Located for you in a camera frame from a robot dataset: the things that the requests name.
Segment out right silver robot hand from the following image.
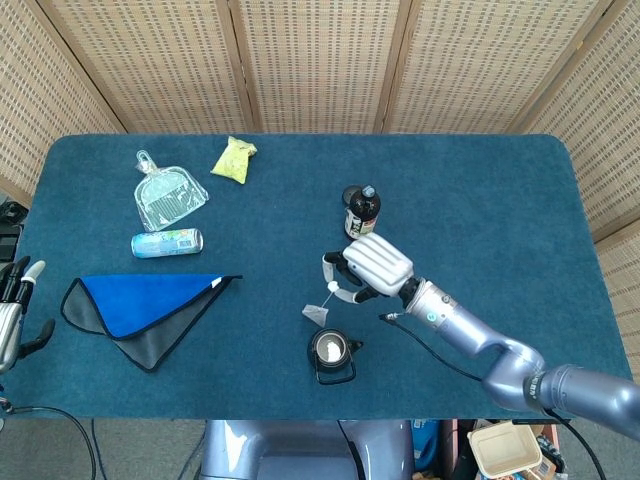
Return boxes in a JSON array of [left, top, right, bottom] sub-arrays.
[[322, 234, 416, 305]]

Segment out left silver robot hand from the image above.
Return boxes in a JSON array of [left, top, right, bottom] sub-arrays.
[[0, 256, 56, 374]]

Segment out pyramid tea bag with string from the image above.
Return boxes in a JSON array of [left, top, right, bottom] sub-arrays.
[[301, 282, 340, 330]]

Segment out brown iced tea bottle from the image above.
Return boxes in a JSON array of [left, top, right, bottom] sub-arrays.
[[343, 184, 382, 244]]

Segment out blue and grey cloth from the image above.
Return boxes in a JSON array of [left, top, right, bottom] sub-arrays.
[[60, 273, 245, 374]]

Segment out teal table cover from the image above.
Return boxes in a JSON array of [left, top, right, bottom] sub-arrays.
[[2, 132, 636, 420]]

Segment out light blue drink can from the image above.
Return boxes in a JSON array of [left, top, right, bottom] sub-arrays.
[[130, 227, 205, 260]]

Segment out yellow snack packet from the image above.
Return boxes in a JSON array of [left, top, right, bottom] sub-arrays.
[[210, 135, 259, 186]]

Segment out blue printed package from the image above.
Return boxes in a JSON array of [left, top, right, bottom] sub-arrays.
[[410, 418, 441, 471]]

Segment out silver-blue robot torso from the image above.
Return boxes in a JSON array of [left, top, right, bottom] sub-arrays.
[[199, 418, 416, 480]]

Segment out packaged clear mini dustpan set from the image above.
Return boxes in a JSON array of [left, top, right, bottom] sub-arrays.
[[133, 149, 210, 232]]

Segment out woven rattan folding screen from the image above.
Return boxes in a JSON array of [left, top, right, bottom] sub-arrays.
[[0, 0, 640, 361]]

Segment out beige takeaway food box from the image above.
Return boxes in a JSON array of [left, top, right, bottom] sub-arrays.
[[466, 419, 544, 479]]

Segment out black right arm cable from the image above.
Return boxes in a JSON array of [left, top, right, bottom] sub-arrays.
[[379, 310, 609, 480]]

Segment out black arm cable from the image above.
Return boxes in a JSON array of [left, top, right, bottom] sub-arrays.
[[379, 310, 609, 480], [0, 404, 99, 480]]

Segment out black teapot with wire handle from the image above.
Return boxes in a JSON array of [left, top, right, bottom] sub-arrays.
[[309, 327, 364, 386]]

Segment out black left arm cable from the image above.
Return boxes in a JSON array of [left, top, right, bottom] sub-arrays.
[[0, 404, 99, 480]]

